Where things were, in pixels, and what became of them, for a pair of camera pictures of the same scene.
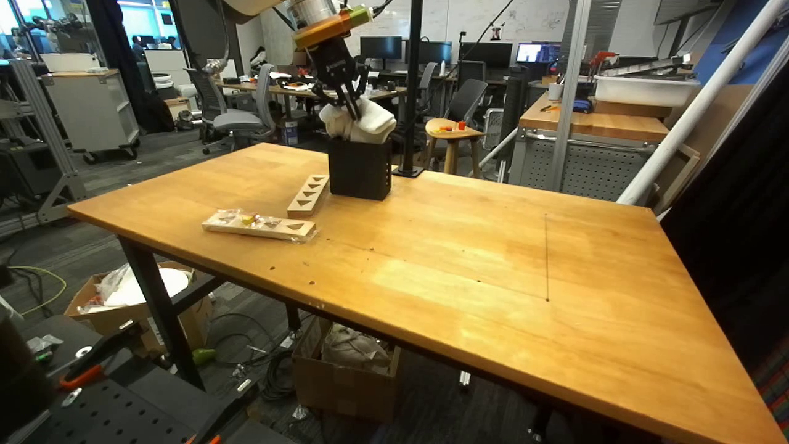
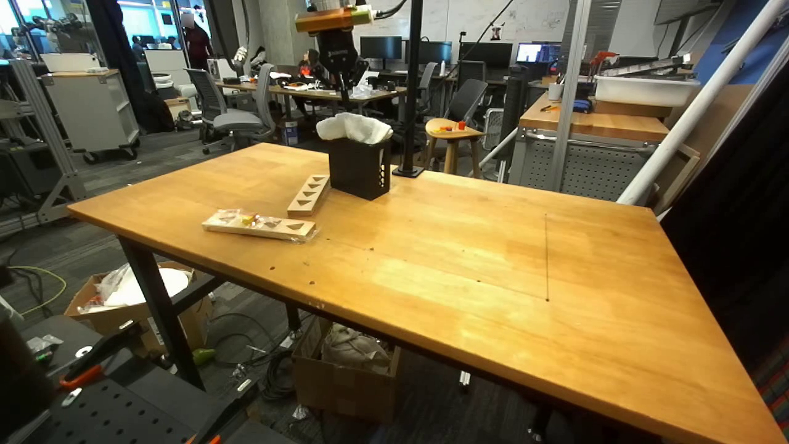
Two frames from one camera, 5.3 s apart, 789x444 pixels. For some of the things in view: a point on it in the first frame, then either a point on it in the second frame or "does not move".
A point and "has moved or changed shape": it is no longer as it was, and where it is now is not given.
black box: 360,168 does not move
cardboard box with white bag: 116,300 does not move
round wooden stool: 451,132 does not move
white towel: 371,123 has moved or changed shape
